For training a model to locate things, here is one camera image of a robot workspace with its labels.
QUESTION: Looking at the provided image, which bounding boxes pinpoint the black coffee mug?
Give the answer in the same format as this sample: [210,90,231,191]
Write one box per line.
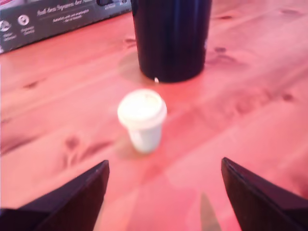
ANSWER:
[131,0,213,84]

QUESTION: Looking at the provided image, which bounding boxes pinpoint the cream coffee capsule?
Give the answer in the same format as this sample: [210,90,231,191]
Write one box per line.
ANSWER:
[117,89,168,154]

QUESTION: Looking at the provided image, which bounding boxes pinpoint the printed cardboard can tray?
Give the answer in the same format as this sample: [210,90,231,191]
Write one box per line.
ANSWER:
[0,0,132,54]

